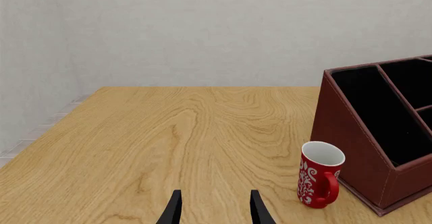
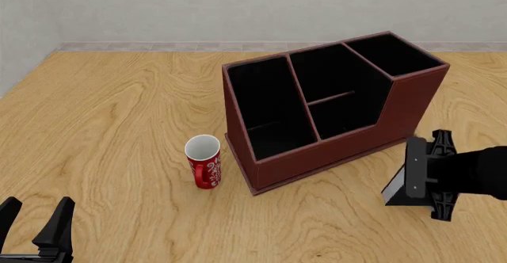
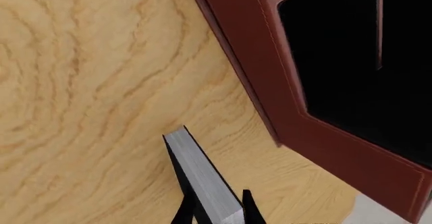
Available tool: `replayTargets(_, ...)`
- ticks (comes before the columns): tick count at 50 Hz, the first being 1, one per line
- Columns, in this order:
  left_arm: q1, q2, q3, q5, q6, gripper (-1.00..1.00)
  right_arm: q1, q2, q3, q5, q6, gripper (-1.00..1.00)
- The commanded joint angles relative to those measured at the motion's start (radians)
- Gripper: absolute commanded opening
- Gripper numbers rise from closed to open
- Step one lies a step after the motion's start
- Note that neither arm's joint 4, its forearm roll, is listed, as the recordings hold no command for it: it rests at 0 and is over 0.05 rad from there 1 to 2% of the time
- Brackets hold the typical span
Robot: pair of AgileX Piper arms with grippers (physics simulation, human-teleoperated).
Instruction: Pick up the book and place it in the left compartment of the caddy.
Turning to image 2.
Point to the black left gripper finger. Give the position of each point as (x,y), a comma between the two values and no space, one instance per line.
(8,212)
(59,227)

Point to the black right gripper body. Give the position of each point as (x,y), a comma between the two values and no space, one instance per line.
(443,144)

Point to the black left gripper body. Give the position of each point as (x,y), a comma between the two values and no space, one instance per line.
(47,258)

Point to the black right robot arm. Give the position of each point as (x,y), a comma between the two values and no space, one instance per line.
(475,171)

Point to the red-brown desk caddy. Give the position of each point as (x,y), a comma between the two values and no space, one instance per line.
(348,153)

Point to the small flat plate on stalk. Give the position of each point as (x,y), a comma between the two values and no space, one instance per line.
(416,168)

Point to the red mug with white pattern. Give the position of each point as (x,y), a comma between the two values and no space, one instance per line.
(210,172)

